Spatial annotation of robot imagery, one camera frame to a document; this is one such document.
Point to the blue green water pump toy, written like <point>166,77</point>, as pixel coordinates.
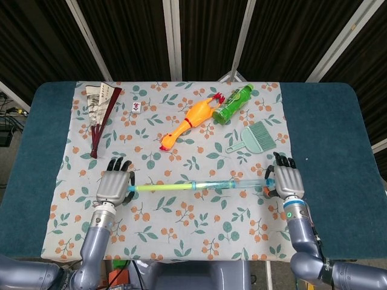
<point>169,187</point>

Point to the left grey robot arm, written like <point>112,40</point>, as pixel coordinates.
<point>96,238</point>

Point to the white divider frame post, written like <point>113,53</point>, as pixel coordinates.
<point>243,36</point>
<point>13,94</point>
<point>338,39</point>
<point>172,39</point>
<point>90,39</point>

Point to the orange box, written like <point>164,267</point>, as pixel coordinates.
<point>118,277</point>

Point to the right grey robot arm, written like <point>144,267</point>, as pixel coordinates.
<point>302,235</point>

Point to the small teal brush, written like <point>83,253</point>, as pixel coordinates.
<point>248,142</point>

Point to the folding fan with maroon ribs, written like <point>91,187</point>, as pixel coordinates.
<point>99,99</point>

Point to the grey robot torso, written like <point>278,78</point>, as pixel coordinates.
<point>193,276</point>

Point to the green plastic object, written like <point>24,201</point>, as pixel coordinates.
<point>120,264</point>

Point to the green plastic bottle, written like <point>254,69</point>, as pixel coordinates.
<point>232,104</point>

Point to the mint green mini brush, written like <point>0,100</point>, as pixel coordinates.
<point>263,134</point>

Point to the floral fruit print tablecloth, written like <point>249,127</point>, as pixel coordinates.
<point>181,229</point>

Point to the white mahjong tile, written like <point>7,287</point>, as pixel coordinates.
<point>137,107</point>

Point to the yellow rubber chicken toy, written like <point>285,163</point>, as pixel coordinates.
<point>193,116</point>

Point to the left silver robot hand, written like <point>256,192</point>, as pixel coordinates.
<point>113,187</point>

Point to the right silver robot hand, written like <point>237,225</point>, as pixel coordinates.
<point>288,181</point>

